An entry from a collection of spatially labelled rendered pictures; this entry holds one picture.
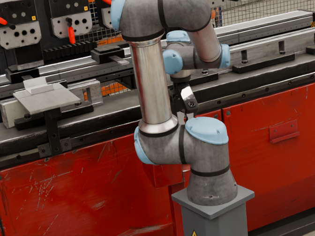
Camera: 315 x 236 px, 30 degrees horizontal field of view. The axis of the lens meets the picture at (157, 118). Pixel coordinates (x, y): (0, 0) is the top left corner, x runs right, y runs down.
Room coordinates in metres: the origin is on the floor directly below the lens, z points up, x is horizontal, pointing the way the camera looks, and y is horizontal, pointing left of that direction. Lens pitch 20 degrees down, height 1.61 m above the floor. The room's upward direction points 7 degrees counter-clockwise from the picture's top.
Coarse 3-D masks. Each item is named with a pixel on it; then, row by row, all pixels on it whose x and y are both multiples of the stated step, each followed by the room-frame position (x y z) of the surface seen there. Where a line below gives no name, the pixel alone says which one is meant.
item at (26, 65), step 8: (16, 48) 2.13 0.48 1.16; (24, 48) 2.14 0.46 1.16; (32, 48) 2.16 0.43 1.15; (40, 48) 2.17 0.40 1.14; (16, 56) 2.13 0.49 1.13; (24, 56) 2.14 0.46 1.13; (32, 56) 2.15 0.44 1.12; (40, 56) 2.17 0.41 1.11; (16, 64) 2.14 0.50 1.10; (24, 64) 2.15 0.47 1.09; (32, 64) 2.16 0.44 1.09; (40, 64) 2.17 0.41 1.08
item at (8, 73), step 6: (12, 66) 2.38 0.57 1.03; (6, 72) 2.37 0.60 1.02; (12, 72) 2.32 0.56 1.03; (18, 72) 2.32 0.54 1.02; (24, 72) 2.33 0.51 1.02; (30, 72) 2.34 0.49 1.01; (36, 72) 2.35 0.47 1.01; (12, 78) 2.31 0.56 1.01; (18, 78) 2.32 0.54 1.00; (24, 78) 2.28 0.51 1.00; (30, 78) 2.27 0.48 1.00
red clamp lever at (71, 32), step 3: (66, 18) 2.16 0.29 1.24; (69, 18) 2.14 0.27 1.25; (66, 21) 2.16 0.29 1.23; (69, 21) 2.14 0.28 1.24; (69, 24) 2.15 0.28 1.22; (69, 27) 2.15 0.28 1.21; (72, 27) 2.15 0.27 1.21; (69, 30) 2.15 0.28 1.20; (72, 30) 2.15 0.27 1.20; (69, 33) 2.15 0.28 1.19; (72, 33) 2.15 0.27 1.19; (69, 36) 2.15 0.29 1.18; (72, 36) 2.15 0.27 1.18; (69, 39) 2.16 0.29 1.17; (72, 39) 2.14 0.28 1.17; (72, 42) 2.14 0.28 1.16
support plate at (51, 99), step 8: (56, 88) 2.10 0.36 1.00; (64, 88) 2.09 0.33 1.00; (16, 96) 2.06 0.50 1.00; (24, 96) 2.05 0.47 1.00; (32, 96) 2.04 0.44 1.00; (40, 96) 2.02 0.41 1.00; (48, 96) 2.01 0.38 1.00; (56, 96) 2.00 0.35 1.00; (64, 96) 1.99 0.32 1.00; (72, 96) 1.98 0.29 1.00; (24, 104) 1.95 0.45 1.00; (32, 104) 1.94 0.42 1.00; (40, 104) 1.93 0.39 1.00; (48, 104) 1.92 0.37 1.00; (56, 104) 1.91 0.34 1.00; (64, 104) 1.91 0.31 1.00; (32, 112) 1.87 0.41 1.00
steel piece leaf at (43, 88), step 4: (44, 84) 2.17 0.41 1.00; (52, 84) 2.09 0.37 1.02; (28, 88) 2.14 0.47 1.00; (32, 88) 2.13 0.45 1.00; (36, 88) 2.06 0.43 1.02; (40, 88) 2.07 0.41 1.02; (44, 88) 2.08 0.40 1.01; (48, 88) 2.08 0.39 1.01; (52, 88) 2.09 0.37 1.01; (32, 92) 2.06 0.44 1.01; (36, 92) 2.06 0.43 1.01; (40, 92) 2.07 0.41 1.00
